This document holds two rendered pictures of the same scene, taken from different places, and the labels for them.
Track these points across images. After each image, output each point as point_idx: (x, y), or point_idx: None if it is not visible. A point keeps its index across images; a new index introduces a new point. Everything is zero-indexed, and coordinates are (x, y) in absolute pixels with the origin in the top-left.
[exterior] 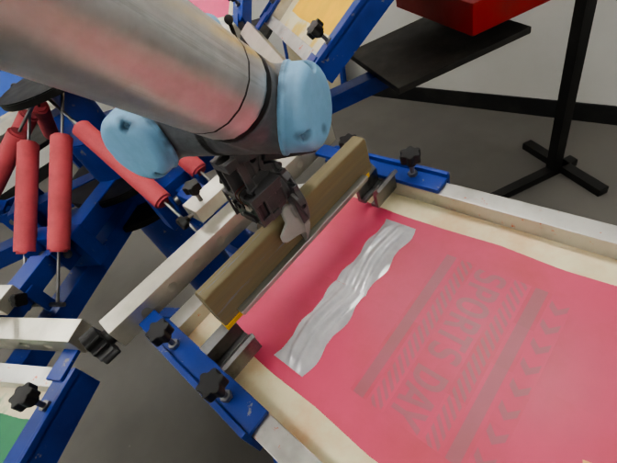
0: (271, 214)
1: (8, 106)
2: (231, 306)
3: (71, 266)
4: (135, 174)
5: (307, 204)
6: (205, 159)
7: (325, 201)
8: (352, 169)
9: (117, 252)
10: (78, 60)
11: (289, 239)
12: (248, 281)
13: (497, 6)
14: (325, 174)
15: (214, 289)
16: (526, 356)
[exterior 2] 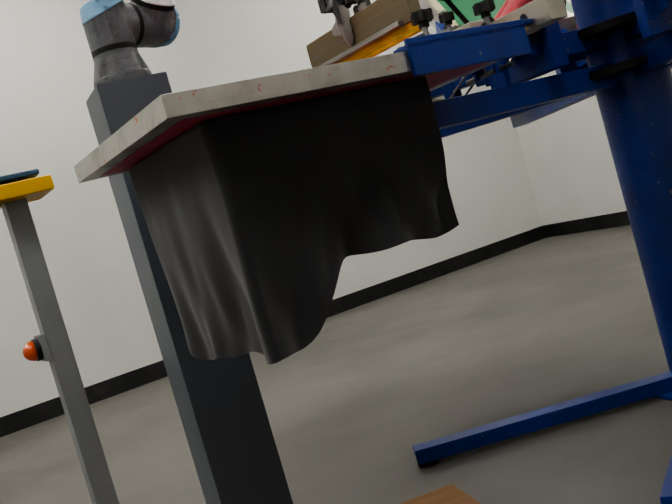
0: (323, 6)
1: None
2: (316, 63)
3: (478, 84)
4: (503, 12)
5: (333, 9)
6: (651, 46)
7: (370, 26)
8: (391, 9)
9: (534, 106)
10: None
11: (334, 34)
12: (324, 53)
13: None
14: (373, 2)
15: (310, 43)
16: None
